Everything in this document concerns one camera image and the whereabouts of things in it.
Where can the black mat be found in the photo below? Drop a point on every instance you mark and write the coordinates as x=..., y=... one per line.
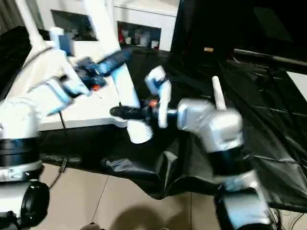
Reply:
x=216, y=72

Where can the red bottle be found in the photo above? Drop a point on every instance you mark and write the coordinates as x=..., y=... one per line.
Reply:
x=121, y=36

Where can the white plastic table top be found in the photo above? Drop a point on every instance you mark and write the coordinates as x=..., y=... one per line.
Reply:
x=79, y=107

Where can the dark tall cabinet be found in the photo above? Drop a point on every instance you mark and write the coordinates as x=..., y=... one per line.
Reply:
x=196, y=24

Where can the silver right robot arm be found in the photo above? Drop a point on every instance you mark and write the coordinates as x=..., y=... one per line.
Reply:
x=216, y=124

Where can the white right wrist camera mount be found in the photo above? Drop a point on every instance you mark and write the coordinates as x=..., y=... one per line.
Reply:
x=163, y=91

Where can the small yellow label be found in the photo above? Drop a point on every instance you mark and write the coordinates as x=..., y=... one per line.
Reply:
x=208, y=49

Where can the white flat board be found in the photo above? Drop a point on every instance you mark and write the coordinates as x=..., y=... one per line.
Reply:
x=299, y=81

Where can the black metal rail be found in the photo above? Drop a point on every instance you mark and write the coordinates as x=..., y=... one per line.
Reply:
x=275, y=60

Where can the white printed jar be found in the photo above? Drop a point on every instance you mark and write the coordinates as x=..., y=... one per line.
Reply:
x=144, y=39

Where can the white sideboard cabinet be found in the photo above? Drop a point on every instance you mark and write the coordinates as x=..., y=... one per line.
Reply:
x=144, y=16

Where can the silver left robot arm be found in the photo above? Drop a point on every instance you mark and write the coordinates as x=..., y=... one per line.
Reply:
x=19, y=115

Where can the grey curtain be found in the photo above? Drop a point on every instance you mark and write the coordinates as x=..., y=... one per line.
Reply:
x=14, y=14

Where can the small white cup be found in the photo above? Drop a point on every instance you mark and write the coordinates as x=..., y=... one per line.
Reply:
x=128, y=40

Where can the white candle cup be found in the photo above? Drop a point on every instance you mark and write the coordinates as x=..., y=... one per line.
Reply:
x=155, y=43

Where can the white plastic table leg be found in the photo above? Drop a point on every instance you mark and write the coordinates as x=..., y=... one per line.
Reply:
x=103, y=24
x=219, y=95
x=31, y=21

